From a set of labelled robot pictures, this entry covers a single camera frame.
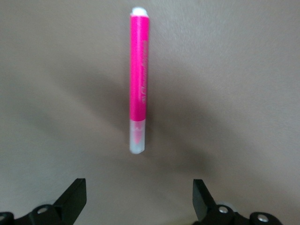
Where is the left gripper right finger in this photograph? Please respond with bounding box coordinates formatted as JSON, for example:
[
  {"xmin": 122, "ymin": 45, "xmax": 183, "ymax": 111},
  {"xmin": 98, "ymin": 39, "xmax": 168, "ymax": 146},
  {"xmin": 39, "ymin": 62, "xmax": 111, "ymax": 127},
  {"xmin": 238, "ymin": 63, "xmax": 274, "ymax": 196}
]
[{"xmin": 192, "ymin": 179, "xmax": 282, "ymax": 225}]

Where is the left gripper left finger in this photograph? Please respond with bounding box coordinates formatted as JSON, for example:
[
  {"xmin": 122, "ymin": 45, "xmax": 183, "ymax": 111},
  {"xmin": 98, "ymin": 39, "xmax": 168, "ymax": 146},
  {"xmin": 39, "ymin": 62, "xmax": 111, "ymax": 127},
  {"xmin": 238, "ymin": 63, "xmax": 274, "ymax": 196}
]
[{"xmin": 0, "ymin": 178, "xmax": 87, "ymax": 225}]

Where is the brown table cover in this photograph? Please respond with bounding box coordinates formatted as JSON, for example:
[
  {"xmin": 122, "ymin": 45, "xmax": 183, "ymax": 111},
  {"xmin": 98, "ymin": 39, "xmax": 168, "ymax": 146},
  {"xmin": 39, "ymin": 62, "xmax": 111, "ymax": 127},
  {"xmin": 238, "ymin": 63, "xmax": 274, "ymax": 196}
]
[{"xmin": 0, "ymin": 0, "xmax": 300, "ymax": 225}]

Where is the pink marker pen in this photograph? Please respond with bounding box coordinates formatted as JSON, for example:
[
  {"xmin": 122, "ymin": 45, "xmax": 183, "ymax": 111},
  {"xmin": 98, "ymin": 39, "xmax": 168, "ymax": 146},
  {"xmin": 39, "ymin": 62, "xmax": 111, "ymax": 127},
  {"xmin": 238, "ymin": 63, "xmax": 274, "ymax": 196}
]
[{"xmin": 128, "ymin": 7, "xmax": 150, "ymax": 155}]

